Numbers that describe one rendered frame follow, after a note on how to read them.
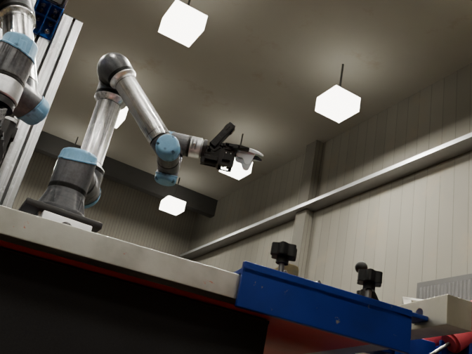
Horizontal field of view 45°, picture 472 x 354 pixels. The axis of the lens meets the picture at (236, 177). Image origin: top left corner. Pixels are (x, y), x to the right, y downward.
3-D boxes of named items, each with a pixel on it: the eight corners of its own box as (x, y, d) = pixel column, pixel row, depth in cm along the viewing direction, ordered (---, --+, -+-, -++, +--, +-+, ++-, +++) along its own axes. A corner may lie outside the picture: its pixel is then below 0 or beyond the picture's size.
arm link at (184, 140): (156, 156, 200) (162, 135, 203) (187, 162, 200) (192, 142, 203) (155, 145, 193) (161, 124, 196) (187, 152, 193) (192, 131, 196)
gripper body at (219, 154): (232, 173, 201) (199, 166, 201) (237, 150, 203) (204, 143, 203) (234, 166, 193) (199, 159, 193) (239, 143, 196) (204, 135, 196)
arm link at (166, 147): (118, 33, 193) (189, 145, 178) (121, 53, 203) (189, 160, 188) (87, 46, 189) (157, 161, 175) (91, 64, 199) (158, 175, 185)
